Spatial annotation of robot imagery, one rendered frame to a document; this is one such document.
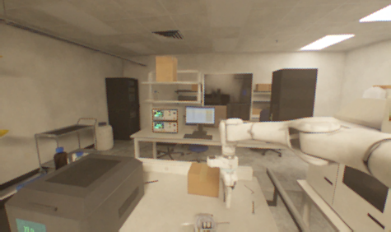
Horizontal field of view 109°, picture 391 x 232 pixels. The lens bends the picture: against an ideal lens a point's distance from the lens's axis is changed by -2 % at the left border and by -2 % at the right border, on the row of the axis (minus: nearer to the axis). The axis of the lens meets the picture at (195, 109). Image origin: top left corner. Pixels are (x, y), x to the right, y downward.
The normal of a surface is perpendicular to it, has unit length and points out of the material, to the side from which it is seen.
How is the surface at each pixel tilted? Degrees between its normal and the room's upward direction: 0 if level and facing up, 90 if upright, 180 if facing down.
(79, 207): 51
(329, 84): 90
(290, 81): 90
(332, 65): 90
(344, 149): 85
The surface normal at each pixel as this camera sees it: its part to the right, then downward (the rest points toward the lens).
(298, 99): -0.15, 0.14
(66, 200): -0.11, -0.52
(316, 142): -0.93, 0.16
